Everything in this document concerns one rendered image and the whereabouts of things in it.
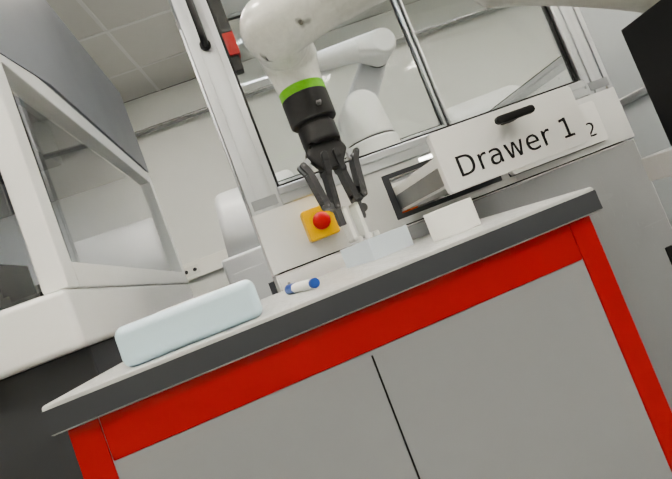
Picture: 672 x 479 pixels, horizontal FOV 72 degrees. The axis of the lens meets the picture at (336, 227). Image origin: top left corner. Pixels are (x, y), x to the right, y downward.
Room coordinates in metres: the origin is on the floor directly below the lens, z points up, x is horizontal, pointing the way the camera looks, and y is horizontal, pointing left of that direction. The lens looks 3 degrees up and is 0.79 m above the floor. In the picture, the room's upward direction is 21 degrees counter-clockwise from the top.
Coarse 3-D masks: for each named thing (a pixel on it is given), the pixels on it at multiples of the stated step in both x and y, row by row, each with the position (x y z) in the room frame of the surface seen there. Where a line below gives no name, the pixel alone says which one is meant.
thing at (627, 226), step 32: (576, 160) 1.21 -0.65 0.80; (608, 160) 1.22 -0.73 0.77; (640, 160) 1.24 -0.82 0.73; (512, 192) 1.18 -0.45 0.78; (544, 192) 1.19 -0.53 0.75; (608, 192) 1.22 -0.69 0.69; (640, 192) 1.23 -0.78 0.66; (416, 224) 1.13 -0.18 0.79; (608, 224) 1.21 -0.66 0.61; (640, 224) 1.23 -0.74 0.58; (608, 256) 1.21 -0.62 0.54; (640, 256) 1.22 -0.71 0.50; (640, 288) 1.21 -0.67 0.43; (640, 320) 1.21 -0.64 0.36
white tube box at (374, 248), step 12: (396, 228) 0.82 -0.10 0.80; (372, 240) 0.79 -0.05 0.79; (384, 240) 0.80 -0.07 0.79; (396, 240) 0.81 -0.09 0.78; (408, 240) 0.82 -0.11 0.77; (348, 252) 0.87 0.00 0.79; (360, 252) 0.83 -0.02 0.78; (372, 252) 0.79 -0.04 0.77; (384, 252) 0.80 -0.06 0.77; (348, 264) 0.89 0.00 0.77; (360, 264) 0.85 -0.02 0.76
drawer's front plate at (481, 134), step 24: (552, 96) 0.83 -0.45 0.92; (480, 120) 0.81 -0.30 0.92; (528, 120) 0.82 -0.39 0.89; (552, 120) 0.83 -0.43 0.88; (576, 120) 0.84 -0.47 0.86; (432, 144) 0.79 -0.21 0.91; (456, 144) 0.80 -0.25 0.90; (480, 144) 0.80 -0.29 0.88; (504, 144) 0.81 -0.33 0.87; (552, 144) 0.83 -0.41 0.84; (576, 144) 0.83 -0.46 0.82; (456, 168) 0.79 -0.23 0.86; (480, 168) 0.80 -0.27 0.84; (504, 168) 0.81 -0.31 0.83; (456, 192) 0.81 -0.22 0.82
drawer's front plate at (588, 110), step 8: (584, 104) 1.20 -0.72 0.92; (592, 104) 1.21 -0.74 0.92; (584, 112) 1.20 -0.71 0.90; (592, 112) 1.21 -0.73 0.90; (584, 120) 1.20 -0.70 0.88; (592, 120) 1.20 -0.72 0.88; (600, 120) 1.21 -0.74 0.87; (600, 128) 1.21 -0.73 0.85; (592, 136) 1.20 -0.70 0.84; (600, 136) 1.21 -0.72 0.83; (584, 144) 1.20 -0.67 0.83; (592, 144) 1.20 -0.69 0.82; (568, 152) 1.19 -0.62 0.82; (544, 160) 1.18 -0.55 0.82; (520, 168) 1.16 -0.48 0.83; (528, 168) 1.17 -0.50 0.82
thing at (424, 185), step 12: (420, 168) 0.93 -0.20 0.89; (432, 168) 0.87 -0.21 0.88; (408, 180) 1.01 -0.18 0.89; (420, 180) 0.94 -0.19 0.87; (432, 180) 0.89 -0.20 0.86; (396, 192) 1.12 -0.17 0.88; (408, 192) 1.04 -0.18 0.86; (420, 192) 0.97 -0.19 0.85; (432, 192) 0.92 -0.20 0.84; (444, 192) 0.99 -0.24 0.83; (408, 204) 1.07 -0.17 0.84; (420, 204) 1.14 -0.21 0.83
